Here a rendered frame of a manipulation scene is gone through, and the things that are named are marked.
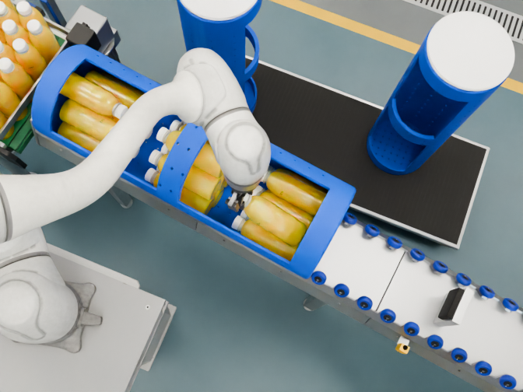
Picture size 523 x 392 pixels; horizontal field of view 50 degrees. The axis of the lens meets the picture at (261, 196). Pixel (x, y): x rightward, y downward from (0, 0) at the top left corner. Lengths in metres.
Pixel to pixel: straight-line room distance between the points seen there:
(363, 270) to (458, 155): 1.19
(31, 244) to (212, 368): 1.37
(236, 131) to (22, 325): 0.65
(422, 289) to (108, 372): 0.92
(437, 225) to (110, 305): 1.59
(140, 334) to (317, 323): 1.24
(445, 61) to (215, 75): 0.95
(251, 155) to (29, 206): 0.40
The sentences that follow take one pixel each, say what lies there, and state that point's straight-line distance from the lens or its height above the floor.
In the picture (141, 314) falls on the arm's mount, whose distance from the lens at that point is 1.55.
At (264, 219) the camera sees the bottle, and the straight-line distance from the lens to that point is 1.45.
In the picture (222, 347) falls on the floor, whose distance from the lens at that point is 2.60.
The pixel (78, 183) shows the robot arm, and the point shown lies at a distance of 0.91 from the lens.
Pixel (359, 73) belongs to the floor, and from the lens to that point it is 2.98.
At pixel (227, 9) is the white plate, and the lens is 1.87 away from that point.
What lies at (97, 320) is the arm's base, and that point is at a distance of 1.54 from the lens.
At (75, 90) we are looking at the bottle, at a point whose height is 1.19.
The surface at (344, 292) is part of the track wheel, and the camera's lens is 1.65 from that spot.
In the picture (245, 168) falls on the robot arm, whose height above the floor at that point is 1.60.
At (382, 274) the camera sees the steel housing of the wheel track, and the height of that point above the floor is 0.93.
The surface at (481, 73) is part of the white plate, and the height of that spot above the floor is 1.04.
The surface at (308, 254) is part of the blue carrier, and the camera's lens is 1.43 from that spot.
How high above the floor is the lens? 2.60
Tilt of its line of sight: 75 degrees down
